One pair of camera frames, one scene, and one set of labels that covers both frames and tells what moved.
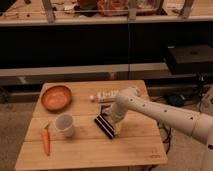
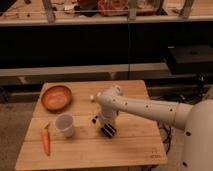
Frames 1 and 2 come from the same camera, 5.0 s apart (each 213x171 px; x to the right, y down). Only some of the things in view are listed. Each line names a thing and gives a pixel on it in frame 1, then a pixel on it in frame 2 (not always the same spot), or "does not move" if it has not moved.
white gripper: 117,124 → 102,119
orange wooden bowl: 56,98 does not move
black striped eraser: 104,125 does not move
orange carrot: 46,139 does not move
